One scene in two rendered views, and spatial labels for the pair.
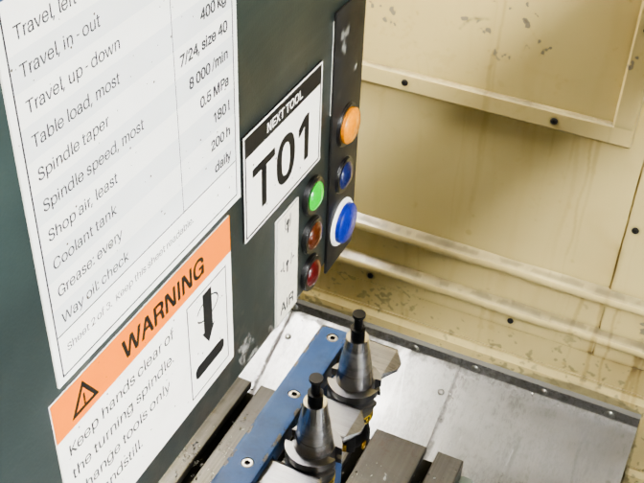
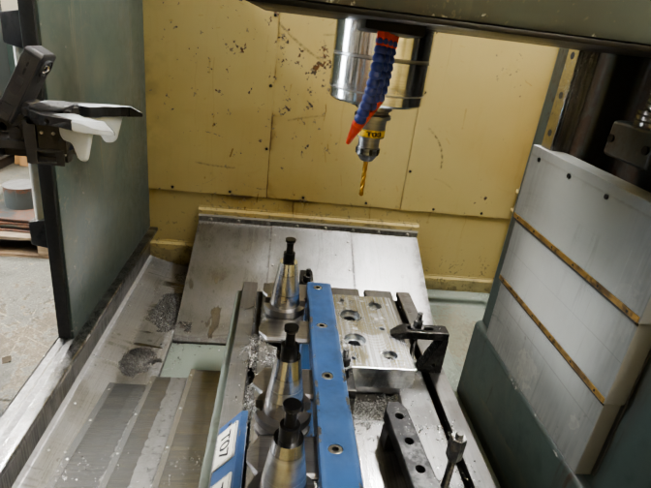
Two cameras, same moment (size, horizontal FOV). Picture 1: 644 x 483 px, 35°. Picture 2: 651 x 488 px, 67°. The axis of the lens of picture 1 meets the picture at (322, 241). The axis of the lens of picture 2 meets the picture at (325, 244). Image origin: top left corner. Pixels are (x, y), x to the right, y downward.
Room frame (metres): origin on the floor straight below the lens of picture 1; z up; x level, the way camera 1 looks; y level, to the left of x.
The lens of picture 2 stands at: (1.11, -0.19, 1.61)
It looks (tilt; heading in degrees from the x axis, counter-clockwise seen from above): 24 degrees down; 149
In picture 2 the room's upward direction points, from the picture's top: 7 degrees clockwise
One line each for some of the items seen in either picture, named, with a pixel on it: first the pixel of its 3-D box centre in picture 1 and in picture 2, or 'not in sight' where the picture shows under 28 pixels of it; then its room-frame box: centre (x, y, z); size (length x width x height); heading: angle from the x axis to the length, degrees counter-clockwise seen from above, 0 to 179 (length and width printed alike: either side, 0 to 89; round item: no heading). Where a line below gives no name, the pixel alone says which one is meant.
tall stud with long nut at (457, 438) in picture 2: not in sight; (451, 462); (0.70, 0.34, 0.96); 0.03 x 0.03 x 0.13
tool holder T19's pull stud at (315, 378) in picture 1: (315, 389); (290, 341); (0.74, 0.00, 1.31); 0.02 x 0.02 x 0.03
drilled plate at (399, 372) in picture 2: not in sight; (351, 335); (0.33, 0.37, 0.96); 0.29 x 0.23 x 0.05; 156
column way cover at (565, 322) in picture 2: not in sight; (560, 293); (0.57, 0.70, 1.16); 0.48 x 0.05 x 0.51; 156
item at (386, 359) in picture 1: (372, 357); not in sight; (0.89, -0.07, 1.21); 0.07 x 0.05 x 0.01; 66
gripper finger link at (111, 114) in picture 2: not in sight; (110, 124); (0.25, -0.11, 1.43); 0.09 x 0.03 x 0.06; 103
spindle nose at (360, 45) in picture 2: not in sight; (380, 64); (0.39, 0.30, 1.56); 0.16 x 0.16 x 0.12
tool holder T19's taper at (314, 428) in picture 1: (314, 423); (286, 381); (0.74, 0.00, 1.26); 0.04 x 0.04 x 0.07
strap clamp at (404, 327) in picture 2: not in sight; (417, 341); (0.41, 0.50, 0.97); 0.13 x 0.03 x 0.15; 66
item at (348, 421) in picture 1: (333, 419); (281, 456); (0.79, -0.02, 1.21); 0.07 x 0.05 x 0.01; 66
